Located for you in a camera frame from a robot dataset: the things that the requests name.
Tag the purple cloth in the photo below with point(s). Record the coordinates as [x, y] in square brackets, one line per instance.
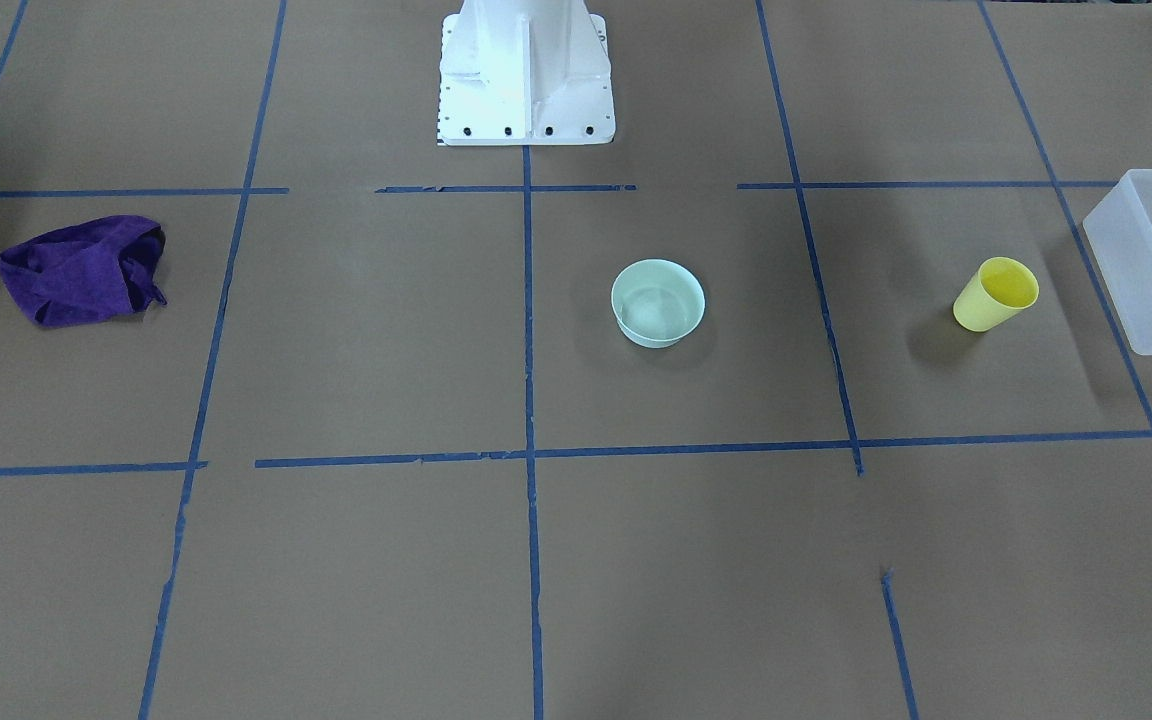
[86, 273]

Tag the light green bowl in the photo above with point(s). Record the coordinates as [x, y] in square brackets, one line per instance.
[657, 302]

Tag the yellow plastic cup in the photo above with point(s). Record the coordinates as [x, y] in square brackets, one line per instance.
[999, 289]

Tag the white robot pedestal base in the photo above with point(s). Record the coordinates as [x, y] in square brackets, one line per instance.
[525, 73]

